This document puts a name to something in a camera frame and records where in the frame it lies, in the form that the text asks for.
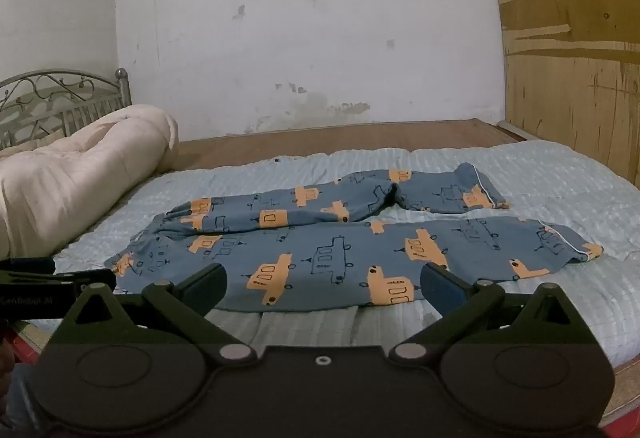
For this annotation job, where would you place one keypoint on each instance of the grey metal headboard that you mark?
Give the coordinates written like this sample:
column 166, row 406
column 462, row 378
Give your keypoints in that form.
column 55, row 103

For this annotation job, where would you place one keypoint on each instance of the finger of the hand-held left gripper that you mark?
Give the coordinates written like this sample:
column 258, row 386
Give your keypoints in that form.
column 92, row 279

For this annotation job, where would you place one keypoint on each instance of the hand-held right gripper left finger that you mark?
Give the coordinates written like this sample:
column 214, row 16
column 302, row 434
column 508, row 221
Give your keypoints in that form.
column 202, row 287

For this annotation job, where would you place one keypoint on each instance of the rolled cream comforter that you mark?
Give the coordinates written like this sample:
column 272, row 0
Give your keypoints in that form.
column 75, row 168

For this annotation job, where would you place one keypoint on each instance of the red bed frame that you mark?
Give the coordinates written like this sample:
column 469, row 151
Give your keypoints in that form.
column 27, row 348

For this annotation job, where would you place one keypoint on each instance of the blue pants with orange print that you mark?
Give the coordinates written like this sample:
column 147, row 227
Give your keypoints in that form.
column 320, row 248

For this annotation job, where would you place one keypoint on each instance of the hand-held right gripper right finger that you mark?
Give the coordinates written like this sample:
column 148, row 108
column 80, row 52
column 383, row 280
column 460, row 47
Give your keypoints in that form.
column 440, row 284

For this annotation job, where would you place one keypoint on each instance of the plywood panel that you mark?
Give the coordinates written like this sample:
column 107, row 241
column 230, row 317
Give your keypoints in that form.
column 570, row 33

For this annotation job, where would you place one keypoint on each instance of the light blue quilted bedsheet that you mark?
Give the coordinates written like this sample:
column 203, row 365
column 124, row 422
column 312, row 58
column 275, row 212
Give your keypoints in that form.
column 550, row 178

